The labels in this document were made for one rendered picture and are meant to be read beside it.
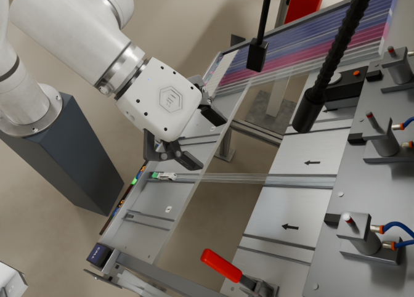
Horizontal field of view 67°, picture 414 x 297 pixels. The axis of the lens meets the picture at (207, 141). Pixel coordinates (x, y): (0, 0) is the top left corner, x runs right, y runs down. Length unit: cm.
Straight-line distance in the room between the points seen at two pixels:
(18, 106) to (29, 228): 86
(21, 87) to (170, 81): 54
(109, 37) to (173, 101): 12
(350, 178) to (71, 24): 38
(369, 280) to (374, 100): 23
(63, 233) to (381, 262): 146
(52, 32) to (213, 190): 124
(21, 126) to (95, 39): 64
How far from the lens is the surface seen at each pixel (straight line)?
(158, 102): 45
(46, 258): 164
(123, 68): 44
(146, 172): 82
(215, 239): 150
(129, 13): 52
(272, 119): 179
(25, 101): 97
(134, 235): 72
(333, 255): 35
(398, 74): 45
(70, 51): 45
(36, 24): 46
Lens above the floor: 146
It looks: 60 degrees down
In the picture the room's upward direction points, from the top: straight up
